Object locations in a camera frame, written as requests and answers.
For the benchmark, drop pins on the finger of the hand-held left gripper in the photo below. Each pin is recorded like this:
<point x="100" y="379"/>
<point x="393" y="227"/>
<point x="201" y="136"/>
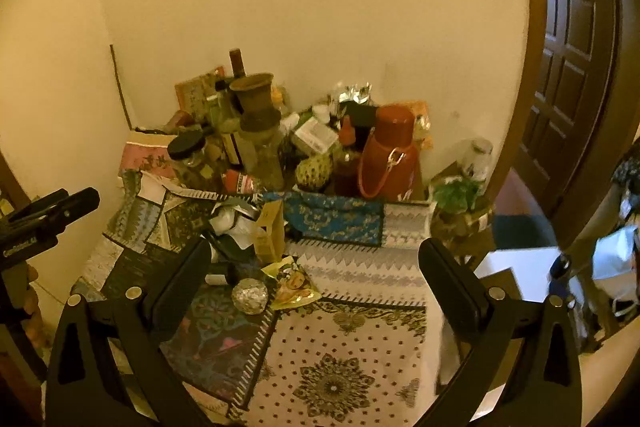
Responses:
<point x="45" y="203"/>
<point x="75" y="206"/>

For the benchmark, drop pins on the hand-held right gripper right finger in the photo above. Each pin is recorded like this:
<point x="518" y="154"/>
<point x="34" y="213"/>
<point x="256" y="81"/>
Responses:
<point x="449" y="287"/>

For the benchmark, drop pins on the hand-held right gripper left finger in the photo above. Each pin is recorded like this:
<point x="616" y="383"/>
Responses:
<point x="181" y="287"/>

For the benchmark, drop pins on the small black and white bottle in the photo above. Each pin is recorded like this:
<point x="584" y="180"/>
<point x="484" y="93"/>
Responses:
<point x="220" y="274"/>

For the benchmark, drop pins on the foil ball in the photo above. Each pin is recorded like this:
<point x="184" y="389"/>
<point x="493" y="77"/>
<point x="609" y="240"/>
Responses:
<point x="250" y="295"/>

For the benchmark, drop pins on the white paper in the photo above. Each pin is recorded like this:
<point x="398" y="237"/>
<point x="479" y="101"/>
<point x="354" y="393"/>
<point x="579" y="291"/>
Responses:
<point x="232" y="227"/>

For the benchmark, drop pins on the small tan cardboard box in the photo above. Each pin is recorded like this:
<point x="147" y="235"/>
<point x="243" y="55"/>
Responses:
<point x="270" y="232"/>

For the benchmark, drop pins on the yellow snack wrapper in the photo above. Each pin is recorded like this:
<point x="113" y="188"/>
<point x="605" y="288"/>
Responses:
<point x="292" y="284"/>

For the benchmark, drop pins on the pink patterned cloth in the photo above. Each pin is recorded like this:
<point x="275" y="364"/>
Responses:
<point x="145" y="157"/>

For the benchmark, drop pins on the green potted plant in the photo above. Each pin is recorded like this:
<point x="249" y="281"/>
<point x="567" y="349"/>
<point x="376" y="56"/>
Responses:
<point x="455" y="194"/>

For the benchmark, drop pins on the table with patterned cloth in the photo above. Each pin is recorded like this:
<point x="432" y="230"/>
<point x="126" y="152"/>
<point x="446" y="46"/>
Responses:
<point x="350" y="267"/>

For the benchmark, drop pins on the red and white can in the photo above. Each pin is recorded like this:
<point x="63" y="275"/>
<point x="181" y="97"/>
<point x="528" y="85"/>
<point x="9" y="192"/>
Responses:
<point x="240" y="182"/>

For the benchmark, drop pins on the glass jar with black lid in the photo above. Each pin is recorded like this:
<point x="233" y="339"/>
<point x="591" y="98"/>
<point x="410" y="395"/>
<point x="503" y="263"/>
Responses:
<point x="189" y="157"/>

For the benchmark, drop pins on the glass jar with white lid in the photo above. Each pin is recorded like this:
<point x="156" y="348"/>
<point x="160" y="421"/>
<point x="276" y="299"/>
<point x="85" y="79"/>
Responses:
<point x="476" y="159"/>

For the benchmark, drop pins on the blue patterned cloth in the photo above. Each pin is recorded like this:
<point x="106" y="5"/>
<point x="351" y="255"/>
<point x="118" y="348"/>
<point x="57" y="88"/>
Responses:
<point x="330" y="217"/>

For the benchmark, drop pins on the red thermos flask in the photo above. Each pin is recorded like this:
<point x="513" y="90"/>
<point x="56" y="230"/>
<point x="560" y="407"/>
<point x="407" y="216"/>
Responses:
<point x="387" y="147"/>

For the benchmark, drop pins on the clear glass vase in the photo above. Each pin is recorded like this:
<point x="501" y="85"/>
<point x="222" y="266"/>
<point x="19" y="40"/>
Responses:
<point x="265" y="157"/>

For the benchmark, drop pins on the red sauce bottle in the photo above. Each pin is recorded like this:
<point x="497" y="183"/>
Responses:
<point x="346" y="162"/>

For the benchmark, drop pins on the orange patterned box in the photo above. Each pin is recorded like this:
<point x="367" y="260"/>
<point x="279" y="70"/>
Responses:
<point x="197" y="89"/>

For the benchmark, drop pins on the white plastic bag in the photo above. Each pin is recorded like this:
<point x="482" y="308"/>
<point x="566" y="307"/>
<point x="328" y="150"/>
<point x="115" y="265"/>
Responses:
<point x="617" y="254"/>

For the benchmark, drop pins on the white carton box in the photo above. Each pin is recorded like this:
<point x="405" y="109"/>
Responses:
<point x="314" y="136"/>

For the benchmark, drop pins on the dark wine bottle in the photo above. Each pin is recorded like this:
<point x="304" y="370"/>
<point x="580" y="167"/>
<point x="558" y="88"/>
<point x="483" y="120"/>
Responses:
<point x="236" y="63"/>

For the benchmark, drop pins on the dark wooden door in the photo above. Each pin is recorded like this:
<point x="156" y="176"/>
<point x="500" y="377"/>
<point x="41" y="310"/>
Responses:
<point x="570" y="57"/>

